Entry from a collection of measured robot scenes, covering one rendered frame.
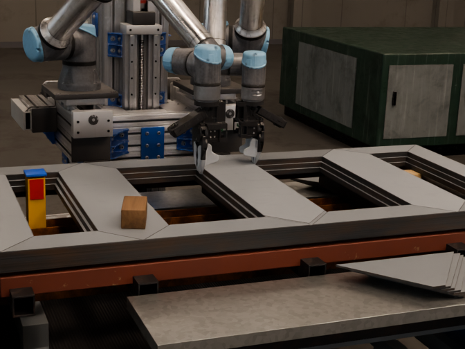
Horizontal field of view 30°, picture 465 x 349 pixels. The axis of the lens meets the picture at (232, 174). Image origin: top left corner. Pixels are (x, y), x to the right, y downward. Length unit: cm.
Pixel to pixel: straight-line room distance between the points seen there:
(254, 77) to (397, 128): 392
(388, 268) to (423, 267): 9
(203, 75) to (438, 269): 81
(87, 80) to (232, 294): 121
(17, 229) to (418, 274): 99
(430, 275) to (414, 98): 446
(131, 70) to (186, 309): 138
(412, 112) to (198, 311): 477
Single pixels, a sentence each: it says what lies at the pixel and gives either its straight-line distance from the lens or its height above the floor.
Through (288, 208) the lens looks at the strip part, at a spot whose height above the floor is 87.
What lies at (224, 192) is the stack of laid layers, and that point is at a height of 85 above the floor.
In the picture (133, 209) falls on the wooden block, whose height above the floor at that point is 92.
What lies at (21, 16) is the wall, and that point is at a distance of 1236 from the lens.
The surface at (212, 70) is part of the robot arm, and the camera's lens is 240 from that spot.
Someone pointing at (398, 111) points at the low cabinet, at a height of 37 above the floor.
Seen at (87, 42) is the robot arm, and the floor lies 120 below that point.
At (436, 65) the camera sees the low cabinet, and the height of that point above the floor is 71.
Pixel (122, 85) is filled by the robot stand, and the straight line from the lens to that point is 324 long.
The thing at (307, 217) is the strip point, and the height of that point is 87.
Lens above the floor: 157
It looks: 15 degrees down
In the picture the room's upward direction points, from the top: 2 degrees clockwise
